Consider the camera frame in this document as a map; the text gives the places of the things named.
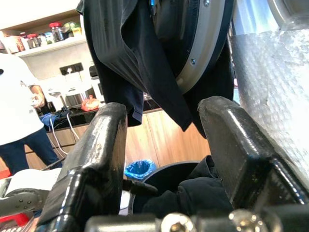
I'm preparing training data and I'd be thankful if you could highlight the blue bag lined bin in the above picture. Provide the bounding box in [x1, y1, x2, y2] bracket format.
[124, 159, 157, 181]

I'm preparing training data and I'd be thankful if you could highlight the silver washing machine door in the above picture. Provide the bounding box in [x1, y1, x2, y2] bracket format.
[153, 0, 235, 95]

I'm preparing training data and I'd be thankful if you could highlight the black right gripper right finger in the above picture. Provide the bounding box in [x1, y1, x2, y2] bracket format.
[197, 96, 309, 210]

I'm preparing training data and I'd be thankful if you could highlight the blue cloth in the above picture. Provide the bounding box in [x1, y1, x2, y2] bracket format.
[39, 112, 60, 127]

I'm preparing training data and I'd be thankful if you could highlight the white cable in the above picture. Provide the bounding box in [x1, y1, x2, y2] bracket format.
[49, 113, 81, 157]

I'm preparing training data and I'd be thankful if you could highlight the black clothes pile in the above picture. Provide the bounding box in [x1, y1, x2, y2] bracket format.
[141, 155, 234, 218]

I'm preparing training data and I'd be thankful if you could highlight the green yellow packet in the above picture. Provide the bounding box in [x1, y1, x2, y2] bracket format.
[63, 21, 83, 38]

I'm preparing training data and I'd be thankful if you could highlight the dark navy shirt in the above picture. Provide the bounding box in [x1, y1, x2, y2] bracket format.
[76, 0, 236, 140]

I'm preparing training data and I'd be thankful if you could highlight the small red lid jar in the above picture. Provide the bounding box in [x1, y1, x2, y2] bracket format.
[27, 33, 40, 49]

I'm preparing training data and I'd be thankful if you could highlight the white wall shelf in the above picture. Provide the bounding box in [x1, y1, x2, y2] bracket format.
[14, 36, 87, 58]

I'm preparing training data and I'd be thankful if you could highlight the person in white shirt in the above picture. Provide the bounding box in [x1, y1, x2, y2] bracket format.
[0, 52, 64, 175]

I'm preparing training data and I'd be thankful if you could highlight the large red lid jar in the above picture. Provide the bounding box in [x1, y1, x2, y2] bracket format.
[49, 22, 64, 43]

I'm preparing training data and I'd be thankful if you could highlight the silver washing machine body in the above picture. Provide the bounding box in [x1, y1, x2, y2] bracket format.
[228, 0, 309, 187]

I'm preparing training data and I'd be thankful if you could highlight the black laundry basket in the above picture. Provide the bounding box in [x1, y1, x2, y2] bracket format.
[131, 161, 206, 215]

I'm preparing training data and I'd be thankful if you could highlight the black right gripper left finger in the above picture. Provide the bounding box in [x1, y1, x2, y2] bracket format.
[38, 102, 128, 227]

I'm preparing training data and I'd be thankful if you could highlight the black wall socket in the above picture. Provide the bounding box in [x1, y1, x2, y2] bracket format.
[59, 62, 84, 76]

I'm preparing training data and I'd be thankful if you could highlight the red white box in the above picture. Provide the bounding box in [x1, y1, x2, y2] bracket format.
[9, 35, 29, 52]

